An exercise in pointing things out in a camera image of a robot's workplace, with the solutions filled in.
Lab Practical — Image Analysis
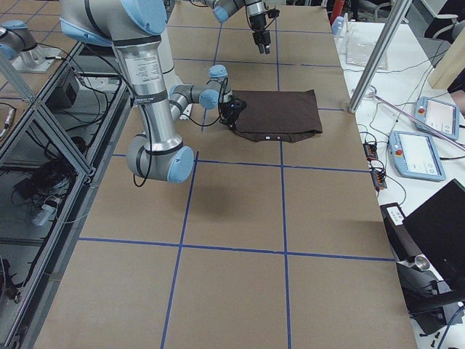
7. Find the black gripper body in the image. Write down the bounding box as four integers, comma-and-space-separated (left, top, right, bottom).
248, 12, 269, 36
220, 97, 240, 126

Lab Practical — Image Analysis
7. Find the brown t-shirt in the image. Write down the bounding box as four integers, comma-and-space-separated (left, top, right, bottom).
231, 89, 323, 143

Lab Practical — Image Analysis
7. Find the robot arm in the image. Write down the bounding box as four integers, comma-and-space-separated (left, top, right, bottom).
60, 1, 246, 183
190, 0, 280, 55

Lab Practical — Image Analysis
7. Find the red cylinder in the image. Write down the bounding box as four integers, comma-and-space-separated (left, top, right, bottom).
332, 0, 345, 17

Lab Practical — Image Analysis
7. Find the reacher stick with white claw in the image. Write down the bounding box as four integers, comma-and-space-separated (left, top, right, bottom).
365, 92, 461, 148

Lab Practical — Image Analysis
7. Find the orange circuit board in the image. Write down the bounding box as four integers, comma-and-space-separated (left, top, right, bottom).
363, 142, 379, 161
371, 167, 387, 192

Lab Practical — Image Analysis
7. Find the near teach pendant tablet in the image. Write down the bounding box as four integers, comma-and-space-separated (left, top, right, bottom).
389, 131, 446, 182

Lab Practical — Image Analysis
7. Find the teach pendant tablet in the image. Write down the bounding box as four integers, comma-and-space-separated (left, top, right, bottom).
413, 97, 461, 140
389, 131, 446, 182

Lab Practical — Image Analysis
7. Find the far teach pendant tablet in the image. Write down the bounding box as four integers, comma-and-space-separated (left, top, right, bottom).
413, 97, 461, 140

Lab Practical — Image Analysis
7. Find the black box with white label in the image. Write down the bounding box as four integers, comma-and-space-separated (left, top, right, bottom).
380, 203, 421, 262

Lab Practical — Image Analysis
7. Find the black laptop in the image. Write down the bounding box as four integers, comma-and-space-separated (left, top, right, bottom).
403, 179, 464, 289

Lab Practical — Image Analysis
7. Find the aluminium frame post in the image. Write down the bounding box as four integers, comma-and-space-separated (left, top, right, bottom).
348, 0, 413, 113

